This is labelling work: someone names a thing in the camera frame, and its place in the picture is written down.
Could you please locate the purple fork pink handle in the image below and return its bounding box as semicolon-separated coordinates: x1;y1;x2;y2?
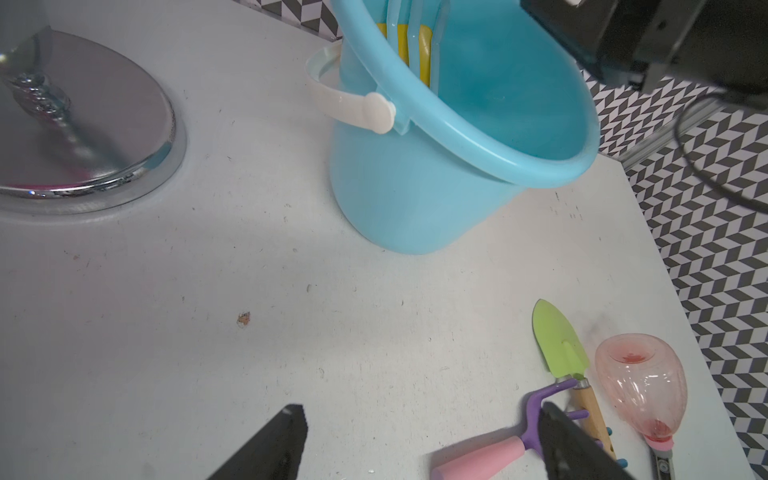
430;378;578;480

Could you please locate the light blue plastic bucket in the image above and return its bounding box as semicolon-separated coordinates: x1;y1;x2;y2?
305;1;600;254

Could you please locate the light blue toy rake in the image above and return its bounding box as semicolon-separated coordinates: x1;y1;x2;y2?
379;0;451;95

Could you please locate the chrome glass holder stand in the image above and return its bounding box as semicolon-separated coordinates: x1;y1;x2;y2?
1;1;187;215

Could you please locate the green trowel wooden handle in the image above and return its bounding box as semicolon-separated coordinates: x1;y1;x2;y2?
532;299;617;460

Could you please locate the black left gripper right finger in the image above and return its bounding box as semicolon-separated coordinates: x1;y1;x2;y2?
538;402;633;480

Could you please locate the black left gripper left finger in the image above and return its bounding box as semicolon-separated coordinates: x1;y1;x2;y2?
209;404;308;480

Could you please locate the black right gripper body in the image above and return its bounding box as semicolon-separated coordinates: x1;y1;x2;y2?
520;0;767;93

